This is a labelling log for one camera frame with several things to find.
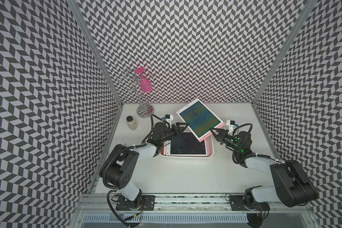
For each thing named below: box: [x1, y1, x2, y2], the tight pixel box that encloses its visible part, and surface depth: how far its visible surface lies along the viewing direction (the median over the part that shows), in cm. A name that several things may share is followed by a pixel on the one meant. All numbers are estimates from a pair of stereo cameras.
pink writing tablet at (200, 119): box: [176, 98, 226, 143], surface depth 90 cm
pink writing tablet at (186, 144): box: [161, 131, 210, 157], surface depth 91 cm
